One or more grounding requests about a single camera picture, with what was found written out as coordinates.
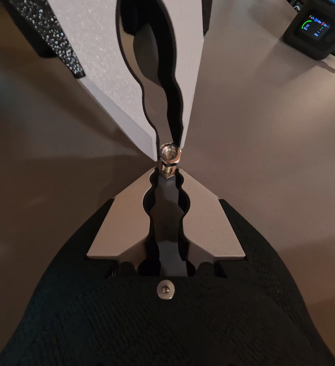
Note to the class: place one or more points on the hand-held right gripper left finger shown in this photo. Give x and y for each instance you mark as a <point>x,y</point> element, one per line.
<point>121,228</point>

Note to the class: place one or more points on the silver hex nut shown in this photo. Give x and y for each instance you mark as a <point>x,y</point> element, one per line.
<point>176,156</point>

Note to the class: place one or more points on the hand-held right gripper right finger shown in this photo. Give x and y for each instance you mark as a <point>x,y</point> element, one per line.
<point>210,228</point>

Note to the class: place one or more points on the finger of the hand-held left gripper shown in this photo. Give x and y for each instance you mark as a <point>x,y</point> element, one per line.
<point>98,63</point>
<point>189,57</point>

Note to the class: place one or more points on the silver hex bolt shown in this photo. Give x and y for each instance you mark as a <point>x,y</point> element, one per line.
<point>167,170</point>

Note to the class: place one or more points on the black power bank with screen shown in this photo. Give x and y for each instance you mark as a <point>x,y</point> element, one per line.
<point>299,43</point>

